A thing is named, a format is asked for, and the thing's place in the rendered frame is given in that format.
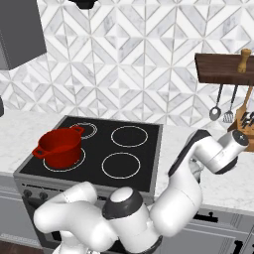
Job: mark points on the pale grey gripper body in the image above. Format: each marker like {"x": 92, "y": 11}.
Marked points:
{"x": 195, "y": 169}

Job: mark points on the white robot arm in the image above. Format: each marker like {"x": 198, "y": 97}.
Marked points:
{"x": 178, "y": 201}

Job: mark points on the black hob stove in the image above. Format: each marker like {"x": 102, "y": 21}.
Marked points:
{"x": 125, "y": 155}

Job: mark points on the black stove knob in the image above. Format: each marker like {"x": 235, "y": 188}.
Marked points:
{"x": 27, "y": 193}
{"x": 43, "y": 196}

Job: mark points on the metal hanging ladle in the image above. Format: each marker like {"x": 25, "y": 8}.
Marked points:
{"x": 215, "y": 112}

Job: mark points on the metal hanging slotted spatula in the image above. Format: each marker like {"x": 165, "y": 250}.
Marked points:
{"x": 228, "y": 115}

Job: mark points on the wooden knife block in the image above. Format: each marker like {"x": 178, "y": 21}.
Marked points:
{"x": 246, "y": 127}

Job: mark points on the grey drawer front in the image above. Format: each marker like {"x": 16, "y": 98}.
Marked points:
{"x": 225, "y": 231}

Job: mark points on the wooden hanging spatula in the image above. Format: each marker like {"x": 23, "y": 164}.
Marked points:
{"x": 244, "y": 104}

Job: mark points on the wooden pepper mill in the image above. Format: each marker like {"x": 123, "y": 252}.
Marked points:
{"x": 244, "y": 61}

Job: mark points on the grey cupboard run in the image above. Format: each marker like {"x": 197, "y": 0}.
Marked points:
{"x": 13, "y": 211}

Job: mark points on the black round object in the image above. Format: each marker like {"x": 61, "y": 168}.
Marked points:
{"x": 83, "y": 3}

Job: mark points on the grey range hood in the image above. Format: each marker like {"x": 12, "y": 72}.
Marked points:
{"x": 18, "y": 29}

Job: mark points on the dark wooden wall shelf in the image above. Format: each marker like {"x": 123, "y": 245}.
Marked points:
{"x": 218, "y": 69}

